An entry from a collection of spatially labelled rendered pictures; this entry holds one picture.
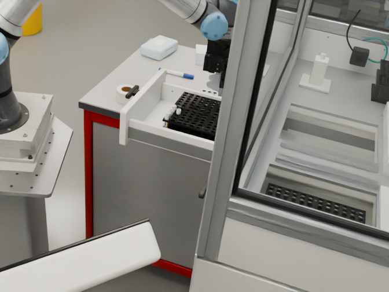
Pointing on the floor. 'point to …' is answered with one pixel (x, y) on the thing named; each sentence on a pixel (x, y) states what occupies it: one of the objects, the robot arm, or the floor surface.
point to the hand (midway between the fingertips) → (221, 92)
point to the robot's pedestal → (22, 219)
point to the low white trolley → (143, 165)
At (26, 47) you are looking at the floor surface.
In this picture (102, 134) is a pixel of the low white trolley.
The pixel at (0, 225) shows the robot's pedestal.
